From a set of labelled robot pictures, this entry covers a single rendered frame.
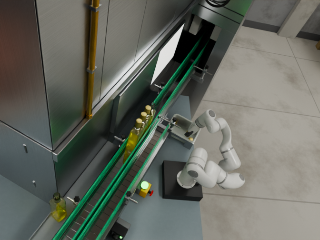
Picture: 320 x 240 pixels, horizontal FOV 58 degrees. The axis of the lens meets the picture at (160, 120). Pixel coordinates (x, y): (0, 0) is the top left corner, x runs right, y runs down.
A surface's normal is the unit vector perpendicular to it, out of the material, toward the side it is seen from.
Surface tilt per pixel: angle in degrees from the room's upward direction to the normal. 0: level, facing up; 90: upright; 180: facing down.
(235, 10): 90
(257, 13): 90
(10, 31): 90
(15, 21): 90
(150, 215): 0
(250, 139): 0
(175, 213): 0
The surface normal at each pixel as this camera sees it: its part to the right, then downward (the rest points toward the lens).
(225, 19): -0.43, 0.65
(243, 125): 0.22, -0.60
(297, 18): 0.01, 0.79
